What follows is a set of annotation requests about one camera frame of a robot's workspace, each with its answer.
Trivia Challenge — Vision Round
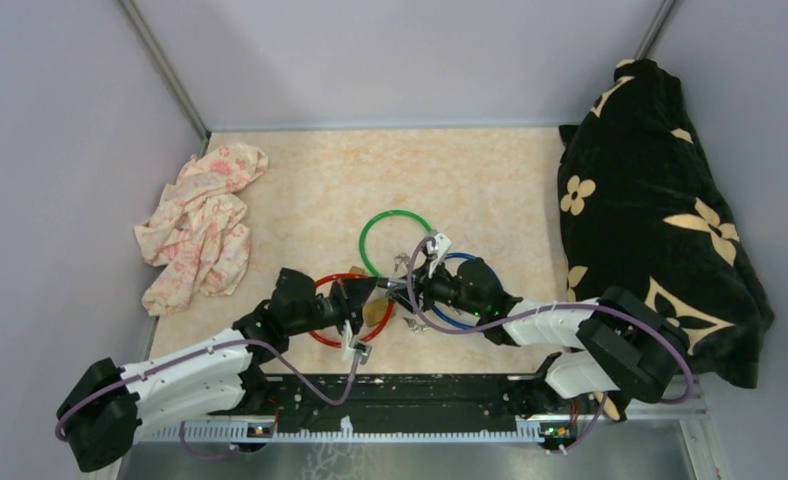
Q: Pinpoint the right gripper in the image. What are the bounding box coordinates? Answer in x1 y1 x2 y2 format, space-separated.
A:
387 255 483 317

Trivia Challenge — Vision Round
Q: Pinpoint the large brass padlock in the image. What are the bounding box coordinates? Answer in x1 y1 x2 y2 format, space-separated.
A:
362 298 394 329

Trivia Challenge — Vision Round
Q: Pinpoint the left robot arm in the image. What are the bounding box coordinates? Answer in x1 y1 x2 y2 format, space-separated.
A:
54 268 386 472

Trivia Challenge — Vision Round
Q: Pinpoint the green lock key pair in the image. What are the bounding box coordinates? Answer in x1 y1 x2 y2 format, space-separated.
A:
394 253 410 272

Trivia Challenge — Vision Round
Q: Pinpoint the black floral blanket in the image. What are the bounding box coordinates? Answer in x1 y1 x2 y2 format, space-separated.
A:
557 59 774 389

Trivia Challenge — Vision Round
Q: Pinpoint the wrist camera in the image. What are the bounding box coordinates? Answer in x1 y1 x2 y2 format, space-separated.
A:
340 321 372 365
426 230 452 278

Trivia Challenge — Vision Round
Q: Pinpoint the red cable lock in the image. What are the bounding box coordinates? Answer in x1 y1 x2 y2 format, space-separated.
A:
309 273 395 348

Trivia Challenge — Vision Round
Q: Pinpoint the pink patterned cloth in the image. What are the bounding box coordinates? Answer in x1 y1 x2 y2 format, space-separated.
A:
134 143 269 317

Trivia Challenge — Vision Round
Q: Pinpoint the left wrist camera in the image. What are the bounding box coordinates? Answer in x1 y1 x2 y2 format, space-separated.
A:
340 321 372 365

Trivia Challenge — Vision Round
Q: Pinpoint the green cable lock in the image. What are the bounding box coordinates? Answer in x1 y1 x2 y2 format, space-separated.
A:
358 209 432 277

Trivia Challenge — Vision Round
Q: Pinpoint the blue cable lock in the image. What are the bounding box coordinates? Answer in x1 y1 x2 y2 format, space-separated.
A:
431 252 502 329

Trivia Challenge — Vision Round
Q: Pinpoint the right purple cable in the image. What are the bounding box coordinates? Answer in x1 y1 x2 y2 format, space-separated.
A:
405 235 696 456

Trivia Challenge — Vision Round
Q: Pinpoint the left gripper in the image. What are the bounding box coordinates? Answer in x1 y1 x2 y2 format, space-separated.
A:
287 277 378 339

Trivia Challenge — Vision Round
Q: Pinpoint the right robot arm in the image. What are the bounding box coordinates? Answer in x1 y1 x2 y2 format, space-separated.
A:
383 257 691 412

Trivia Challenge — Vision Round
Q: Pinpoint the silver key bunch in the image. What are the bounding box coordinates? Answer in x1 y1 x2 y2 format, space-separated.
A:
403 317 430 334

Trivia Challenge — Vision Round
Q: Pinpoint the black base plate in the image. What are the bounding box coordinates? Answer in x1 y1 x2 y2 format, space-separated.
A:
206 372 602 437

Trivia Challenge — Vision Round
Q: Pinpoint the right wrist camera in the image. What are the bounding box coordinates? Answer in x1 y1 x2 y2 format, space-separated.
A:
426 230 452 278

